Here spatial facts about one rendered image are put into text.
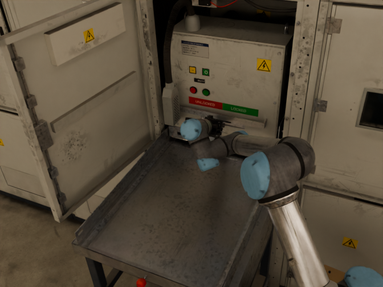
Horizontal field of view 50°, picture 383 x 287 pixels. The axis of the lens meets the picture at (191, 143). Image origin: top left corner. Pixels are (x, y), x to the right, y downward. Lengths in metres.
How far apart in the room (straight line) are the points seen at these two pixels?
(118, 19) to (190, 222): 0.81
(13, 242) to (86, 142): 1.38
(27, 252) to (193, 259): 1.55
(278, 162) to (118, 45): 0.86
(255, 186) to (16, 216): 2.23
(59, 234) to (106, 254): 1.34
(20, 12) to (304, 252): 1.61
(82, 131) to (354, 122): 1.02
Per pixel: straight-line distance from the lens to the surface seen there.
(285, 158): 1.11
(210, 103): 1.78
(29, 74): 1.40
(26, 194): 3.03
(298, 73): 1.55
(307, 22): 1.47
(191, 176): 1.76
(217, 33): 1.68
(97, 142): 1.71
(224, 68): 1.68
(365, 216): 1.86
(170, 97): 1.72
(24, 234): 2.92
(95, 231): 1.60
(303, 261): 1.15
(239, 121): 1.73
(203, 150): 1.44
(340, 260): 2.08
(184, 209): 1.62
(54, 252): 2.74
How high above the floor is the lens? 2.00
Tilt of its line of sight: 36 degrees down
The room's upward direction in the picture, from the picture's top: 3 degrees counter-clockwise
